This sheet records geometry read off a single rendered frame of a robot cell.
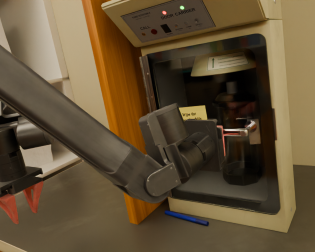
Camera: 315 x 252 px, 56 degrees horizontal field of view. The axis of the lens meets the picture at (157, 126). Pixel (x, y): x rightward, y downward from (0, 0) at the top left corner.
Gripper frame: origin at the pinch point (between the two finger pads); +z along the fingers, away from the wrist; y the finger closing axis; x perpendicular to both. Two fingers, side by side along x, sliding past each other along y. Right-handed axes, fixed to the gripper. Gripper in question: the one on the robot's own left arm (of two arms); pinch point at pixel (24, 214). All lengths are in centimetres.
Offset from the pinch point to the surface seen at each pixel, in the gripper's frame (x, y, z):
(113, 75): -9.2, 26.7, -25.6
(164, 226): -16.9, 26.0, 15.6
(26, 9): 91, 75, -66
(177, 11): -31, 26, -36
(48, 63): 83, 75, -36
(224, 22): -39, 30, -33
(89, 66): 52, 76, -30
